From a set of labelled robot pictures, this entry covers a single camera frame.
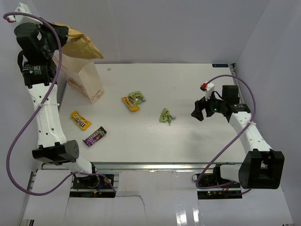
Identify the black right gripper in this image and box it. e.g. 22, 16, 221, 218
191, 89, 227, 121

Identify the green mints packet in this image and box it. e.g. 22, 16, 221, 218
128, 91, 146, 105
159, 108, 176, 123

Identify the kettle chips bag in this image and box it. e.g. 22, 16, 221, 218
54, 23, 104, 60

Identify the beige paper bag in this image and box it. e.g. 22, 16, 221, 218
61, 55, 105, 104

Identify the yellow candy bar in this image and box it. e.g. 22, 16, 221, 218
121, 96, 140, 112

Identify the yellow M&M packet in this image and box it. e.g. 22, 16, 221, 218
71, 111, 92, 131

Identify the brown M&M packet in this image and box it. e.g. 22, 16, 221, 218
83, 126, 107, 147

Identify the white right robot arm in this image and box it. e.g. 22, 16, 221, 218
191, 82, 285, 189

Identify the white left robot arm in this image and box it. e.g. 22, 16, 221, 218
14, 23, 218, 165

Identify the blue table label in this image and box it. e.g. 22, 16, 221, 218
212, 64, 229, 68

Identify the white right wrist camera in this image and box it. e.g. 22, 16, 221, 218
200, 81, 214, 101

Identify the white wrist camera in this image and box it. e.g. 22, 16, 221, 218
200, 81, 214, 101
6, 2, 41, 24

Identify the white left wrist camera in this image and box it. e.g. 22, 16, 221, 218
6, 2, 41, 24

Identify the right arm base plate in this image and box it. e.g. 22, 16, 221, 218
197, 173, 242, 200

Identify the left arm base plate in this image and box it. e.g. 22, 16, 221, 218
70, 174, 115, 198

